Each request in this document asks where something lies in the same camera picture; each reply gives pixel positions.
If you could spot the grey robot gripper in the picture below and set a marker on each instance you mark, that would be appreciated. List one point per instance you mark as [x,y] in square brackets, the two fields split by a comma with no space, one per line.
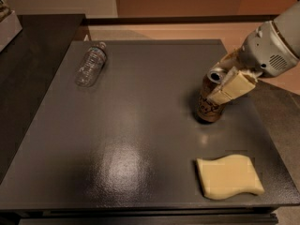
[264,50]

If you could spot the orange La Croix can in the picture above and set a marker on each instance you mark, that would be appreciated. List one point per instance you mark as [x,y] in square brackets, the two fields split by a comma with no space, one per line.
[206,110]

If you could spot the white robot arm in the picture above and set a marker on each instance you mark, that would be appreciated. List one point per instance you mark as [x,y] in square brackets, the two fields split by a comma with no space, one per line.
[289,22]

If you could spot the yellow wavy sponge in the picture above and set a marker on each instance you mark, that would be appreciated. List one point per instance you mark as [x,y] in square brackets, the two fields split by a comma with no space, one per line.
[228,176]

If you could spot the clear plastic water bottle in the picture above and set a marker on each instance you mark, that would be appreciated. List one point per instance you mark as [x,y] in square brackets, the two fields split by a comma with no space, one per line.
[91,65]

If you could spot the white box at left edge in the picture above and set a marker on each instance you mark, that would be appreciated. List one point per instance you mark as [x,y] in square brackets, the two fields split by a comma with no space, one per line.
[10,27]

